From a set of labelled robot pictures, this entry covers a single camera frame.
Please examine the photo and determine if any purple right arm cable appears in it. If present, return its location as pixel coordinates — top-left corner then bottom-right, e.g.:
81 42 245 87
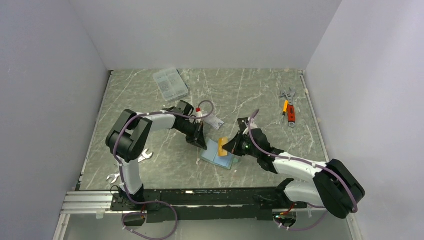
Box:
247 109 359 232

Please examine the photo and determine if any green card holder wallet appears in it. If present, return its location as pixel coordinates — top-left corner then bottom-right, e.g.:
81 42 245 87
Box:
199 139 240 171

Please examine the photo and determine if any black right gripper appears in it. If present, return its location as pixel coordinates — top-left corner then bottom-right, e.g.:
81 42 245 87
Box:
222 130 260 159

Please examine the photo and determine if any gold credit card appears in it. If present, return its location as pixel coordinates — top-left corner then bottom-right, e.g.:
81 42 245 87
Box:
217 136 228 157

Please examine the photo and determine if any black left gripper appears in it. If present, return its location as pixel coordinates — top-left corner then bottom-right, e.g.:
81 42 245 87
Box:
175 120 207 150

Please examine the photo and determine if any clear plastic organizer box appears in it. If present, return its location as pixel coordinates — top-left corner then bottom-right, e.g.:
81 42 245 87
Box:
152 68 189 102

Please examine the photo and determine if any black credit card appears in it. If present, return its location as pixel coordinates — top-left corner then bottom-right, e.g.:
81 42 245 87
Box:
237 117 249 132

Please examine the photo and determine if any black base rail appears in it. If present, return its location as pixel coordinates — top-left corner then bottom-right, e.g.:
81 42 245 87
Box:
110 187 307 223

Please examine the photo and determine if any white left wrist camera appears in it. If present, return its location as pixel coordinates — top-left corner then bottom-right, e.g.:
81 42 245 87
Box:
192 107 203 123

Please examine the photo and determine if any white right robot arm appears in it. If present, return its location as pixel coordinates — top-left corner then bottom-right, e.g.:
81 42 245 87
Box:
222 128 366 219

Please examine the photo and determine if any aluminium frame rail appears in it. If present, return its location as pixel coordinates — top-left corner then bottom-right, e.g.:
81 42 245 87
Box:
53 191 113 240

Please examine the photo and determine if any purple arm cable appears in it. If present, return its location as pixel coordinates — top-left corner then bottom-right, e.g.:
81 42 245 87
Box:
112 100 216 240
247 109 359 232

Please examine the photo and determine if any orange small screwdriver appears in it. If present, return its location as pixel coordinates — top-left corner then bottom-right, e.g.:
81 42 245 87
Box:
282 100 289 117

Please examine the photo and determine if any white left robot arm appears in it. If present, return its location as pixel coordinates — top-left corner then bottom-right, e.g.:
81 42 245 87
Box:
105 100 208 210

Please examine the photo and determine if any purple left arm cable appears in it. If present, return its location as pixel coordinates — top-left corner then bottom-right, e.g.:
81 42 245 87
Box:
112 100 216 240

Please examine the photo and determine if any red adjustable wrench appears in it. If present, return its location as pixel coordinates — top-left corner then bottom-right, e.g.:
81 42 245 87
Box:
280 87 296 128

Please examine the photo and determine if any silver open-end wrench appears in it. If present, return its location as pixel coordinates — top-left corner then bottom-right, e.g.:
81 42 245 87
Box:
106 149 154 185

